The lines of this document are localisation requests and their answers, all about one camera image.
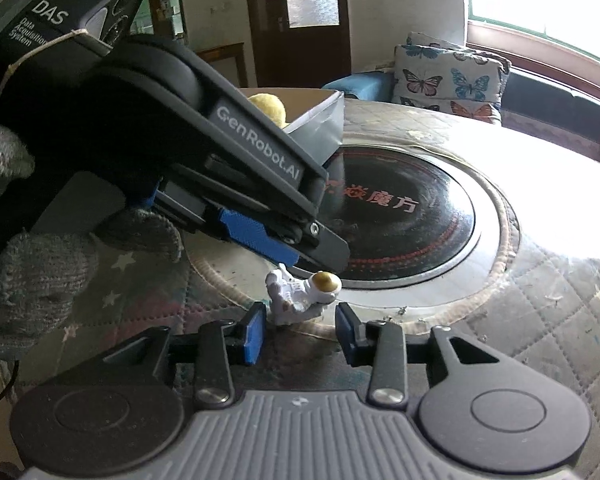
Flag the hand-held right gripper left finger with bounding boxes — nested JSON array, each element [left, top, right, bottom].
[[101, 301, 268, 409]]

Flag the dark wooden door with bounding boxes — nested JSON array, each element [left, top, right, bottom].
[[242, 0, 354, 89]]

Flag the round black induction hob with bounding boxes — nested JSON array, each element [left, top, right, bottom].
[[298, 144, 484, 289]]

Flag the wooden display cabinet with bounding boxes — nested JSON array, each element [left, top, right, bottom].
[[129, 0, 189, 44]]

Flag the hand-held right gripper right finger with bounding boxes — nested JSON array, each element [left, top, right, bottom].
[[333, 302, 512, 409]]

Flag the black cable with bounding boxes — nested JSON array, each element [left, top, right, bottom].
[[0, 359, 22, 415]]

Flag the blue sofa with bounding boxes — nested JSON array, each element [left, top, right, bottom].
[[322, 67, 600, 172]]

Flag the white astronaut figurine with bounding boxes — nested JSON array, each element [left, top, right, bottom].
[[264, 268, 342, 327]]

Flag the wooden sideboard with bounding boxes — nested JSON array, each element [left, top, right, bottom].
[[195, 42, 246, 89]]

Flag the yellow rubber duck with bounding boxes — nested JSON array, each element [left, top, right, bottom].
[[246, 92, 287, 129]]

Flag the bright window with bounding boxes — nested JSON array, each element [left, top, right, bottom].
[[466, 0, 600, 69]]

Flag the person's left hand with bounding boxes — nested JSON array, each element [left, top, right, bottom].
[[0, 125, 184, 367]]

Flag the white cardboard box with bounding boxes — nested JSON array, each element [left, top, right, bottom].
[[236, 87, 346, 167]]

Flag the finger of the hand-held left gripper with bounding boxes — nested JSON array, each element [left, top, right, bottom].
[[151, 191, 302, 268], [161, 161, 352, 278]]

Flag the butterfly print pillow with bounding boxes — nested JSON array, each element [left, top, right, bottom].
[[392, 30, 512, 124]]

